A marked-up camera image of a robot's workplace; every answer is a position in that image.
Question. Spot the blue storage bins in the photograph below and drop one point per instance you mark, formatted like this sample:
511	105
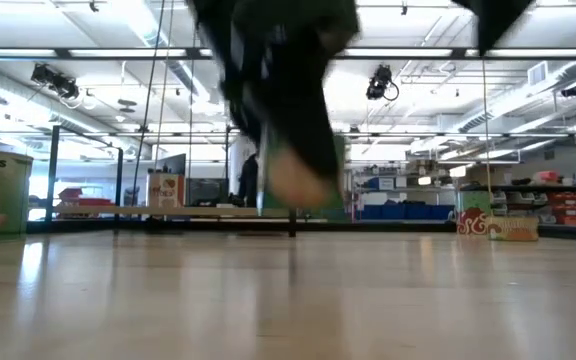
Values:
408	212

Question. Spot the green red label can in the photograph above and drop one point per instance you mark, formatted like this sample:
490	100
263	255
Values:
473	220

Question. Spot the short yellow label can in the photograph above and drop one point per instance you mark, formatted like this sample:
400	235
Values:
513	229

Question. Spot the red storage bins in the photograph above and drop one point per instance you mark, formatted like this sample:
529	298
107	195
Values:
88	201

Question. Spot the black monitor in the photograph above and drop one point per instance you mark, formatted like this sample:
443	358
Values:
208	192

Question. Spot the white column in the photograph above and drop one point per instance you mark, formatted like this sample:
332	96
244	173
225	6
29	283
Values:
238	160

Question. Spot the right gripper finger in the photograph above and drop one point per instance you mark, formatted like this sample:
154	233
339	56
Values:
478	15
503	12

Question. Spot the white red tomato can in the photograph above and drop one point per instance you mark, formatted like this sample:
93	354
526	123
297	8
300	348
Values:
165	192

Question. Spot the wooden shelf with black frame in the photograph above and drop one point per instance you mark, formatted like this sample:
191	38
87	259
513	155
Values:
193	211

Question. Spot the small green label can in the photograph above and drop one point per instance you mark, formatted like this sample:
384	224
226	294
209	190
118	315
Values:
298	192

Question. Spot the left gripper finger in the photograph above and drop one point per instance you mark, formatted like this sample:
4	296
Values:
262	160
308	120

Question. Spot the black ceiling mounted device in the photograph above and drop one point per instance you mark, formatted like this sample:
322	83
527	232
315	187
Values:
379	82
55	80

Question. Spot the person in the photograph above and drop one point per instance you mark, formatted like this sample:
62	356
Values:
249	182

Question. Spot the overhead light bar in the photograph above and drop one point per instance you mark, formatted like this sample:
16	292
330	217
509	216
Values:
398	52

